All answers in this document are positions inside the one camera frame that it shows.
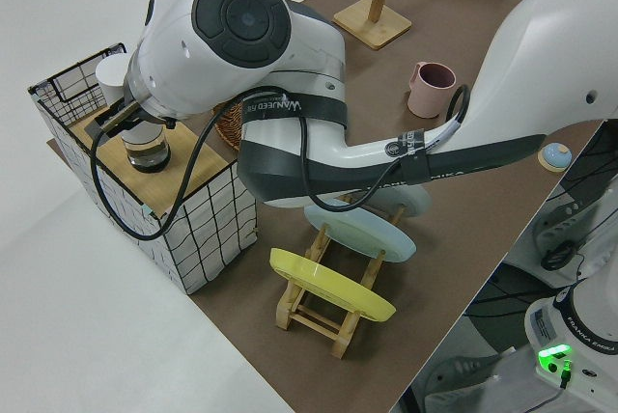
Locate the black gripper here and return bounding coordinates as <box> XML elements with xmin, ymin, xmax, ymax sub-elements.
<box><xmin>84</xmin><ymin>111</ymin><xmax>125</xmax><ymax>138</ymax></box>

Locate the pink mug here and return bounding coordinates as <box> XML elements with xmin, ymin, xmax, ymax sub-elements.
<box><xmin>407</xmin><ymin>62</ymin><xmax>458</xmax><ymax>120</ymax></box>

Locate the brown wicker basket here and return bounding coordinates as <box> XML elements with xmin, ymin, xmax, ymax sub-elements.
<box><xmin>211</xmin><ymin>101</ymin><xmax>248</xmax><ymax>151</ymax></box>

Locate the yellow plate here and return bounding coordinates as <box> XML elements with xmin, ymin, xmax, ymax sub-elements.
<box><xmin>268</xmin><ymin>247</ymin><xmax>398</xmax><ymax>324</ymax></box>

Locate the wooden plate rack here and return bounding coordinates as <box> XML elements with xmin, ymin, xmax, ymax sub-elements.
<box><xmin>273</xmin><ymin>205</ymin><xmax>407</xmax><ymax>360</ymax></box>

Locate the light blue plate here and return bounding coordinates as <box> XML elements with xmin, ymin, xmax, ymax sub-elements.
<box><xmin>303</xmin><ymin>204</ymin><xmax>417</xmax><ymax>265</ymax></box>

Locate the bamboo mug tree stand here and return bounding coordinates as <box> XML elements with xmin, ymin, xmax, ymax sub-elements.
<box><xmin>332</xmin><ymin>0</ymin><xmax>422</xmax><ymax>51</ymax></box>

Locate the grey plate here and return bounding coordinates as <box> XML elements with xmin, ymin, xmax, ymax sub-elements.
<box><xmin>332</xmin><ymin>185</ymin><xmax>432</xmax><ymax>219</ymax></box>

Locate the brown table mat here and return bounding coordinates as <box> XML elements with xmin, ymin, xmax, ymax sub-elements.
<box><xmin>45</xmin><ymin>0</ymin><xmax>618</xmax><ymax>413</ymax></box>

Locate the small blue dome bell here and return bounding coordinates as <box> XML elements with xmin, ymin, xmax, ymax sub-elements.
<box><xmin>537</xmin><ymin>141</ymin><xmax>574</xmax><ymax>174</ymax></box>

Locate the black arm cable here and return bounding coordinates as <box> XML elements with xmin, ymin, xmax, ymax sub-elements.
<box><xmin>89</xmin><ymin>83</ymin><xmax>472</xmax><ymax>243</ymax></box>

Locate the black wire basket white liner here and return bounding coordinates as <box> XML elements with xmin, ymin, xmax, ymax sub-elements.
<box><xmin>27</xmin><ymin>41</ymin><xmax>260</xmax><ymax>296</ymax></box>

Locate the black velcro strap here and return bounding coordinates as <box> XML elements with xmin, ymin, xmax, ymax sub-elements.
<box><xmin>385</xmin><ymin>126</ymin><xmax>433</xmax><ymax>188</ymax></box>
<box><xmin>240</xmin><ymin>91</ymin><xmax>350</xmax><ymax>131</ymax></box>

